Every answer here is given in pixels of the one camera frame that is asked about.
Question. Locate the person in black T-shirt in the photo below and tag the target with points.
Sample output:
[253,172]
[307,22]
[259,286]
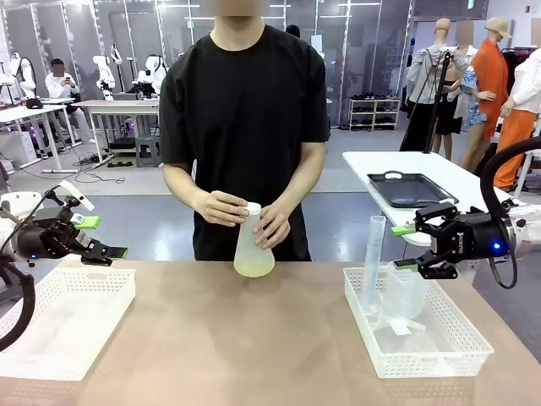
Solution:
[245,105]

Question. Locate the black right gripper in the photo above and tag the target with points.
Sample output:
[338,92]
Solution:
[469,239]

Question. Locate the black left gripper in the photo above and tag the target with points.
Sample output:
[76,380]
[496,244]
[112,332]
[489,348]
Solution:
[42,241]

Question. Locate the white side table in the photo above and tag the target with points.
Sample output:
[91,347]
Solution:
[380,162]

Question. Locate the mannequin in orange coat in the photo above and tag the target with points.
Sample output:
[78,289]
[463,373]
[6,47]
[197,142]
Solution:
[492,84]

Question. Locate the white hanging paper sheet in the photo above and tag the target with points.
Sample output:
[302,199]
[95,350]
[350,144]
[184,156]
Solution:
[317,42]

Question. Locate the black baseball cap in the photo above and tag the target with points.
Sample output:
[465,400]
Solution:
[34,103]

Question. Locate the clear plastic graduated cylinder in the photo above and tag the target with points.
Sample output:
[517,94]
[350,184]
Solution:
[374,254]

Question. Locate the person's right forearm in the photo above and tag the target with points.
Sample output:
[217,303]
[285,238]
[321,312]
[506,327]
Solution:
[181,182]

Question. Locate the grey plastic step stool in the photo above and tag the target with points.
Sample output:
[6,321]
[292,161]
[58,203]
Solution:
[149,152]

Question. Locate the mannequin in orange trousers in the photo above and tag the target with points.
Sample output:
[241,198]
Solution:
[513,139]

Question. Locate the mannequin in floral dress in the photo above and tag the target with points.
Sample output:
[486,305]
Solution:
[473,105]

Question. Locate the black tripod stand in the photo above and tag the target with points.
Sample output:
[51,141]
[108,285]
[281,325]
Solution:
[439,86]

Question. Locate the white desk with cap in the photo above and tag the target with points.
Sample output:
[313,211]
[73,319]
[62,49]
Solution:
[25,111]

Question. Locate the translucent plastic conical flask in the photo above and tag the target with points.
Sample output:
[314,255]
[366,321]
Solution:
[253,254]

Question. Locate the white shoe rack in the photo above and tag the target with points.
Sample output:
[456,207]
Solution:
[376,110]

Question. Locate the person's right hand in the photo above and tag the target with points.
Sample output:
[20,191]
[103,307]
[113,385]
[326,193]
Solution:
[220,209]

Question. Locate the standing person in black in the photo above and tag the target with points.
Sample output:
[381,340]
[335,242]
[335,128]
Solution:
[292,30]

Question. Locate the seated person in white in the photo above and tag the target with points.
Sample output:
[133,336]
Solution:
[59,86]

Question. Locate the black rectangular tray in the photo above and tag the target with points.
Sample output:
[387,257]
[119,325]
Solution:
[410,188]

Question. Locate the translucent plastic funnel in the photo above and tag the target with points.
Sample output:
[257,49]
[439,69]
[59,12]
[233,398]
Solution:
[414,325]

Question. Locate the person's left forearm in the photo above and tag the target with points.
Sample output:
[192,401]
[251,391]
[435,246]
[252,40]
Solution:
[304,177]

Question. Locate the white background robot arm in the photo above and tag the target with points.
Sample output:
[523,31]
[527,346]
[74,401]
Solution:
[103,69]
[154,72]
[25,72]

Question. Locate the white round flask cap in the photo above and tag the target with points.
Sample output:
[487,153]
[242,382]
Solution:
[253,207]

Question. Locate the clear plastic beaker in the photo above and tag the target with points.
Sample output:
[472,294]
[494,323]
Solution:
[406,292]

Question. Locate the white desk with drawer frame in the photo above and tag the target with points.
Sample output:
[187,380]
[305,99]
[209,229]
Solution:
[122,105]

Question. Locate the person's left hand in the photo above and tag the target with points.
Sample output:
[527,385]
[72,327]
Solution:
[274,228]

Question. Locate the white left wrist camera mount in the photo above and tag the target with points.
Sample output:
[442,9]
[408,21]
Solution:
[78,195]

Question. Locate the white perforated plastic basket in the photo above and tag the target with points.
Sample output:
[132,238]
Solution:
[25,372]
[422,368]

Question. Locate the mannequin in grey shirt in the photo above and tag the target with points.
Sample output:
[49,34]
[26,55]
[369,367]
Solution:
[422,76]

